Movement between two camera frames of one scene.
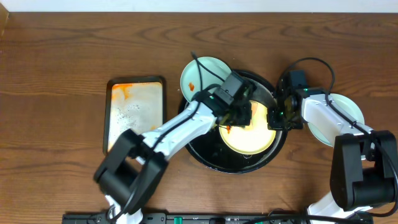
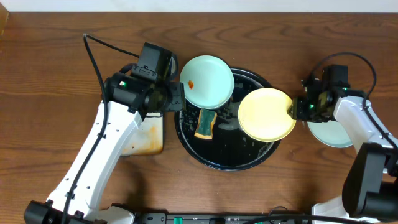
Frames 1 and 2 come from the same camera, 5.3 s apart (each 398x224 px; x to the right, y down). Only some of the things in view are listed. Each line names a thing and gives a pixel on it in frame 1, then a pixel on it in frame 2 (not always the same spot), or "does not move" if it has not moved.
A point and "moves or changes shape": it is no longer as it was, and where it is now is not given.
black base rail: [189, 218] does not move
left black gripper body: [240, 115] to [178, 96]
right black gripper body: [278, 117] to [297, 108]
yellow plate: [250, 139] moves or changes shape
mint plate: [190, 79] does not move
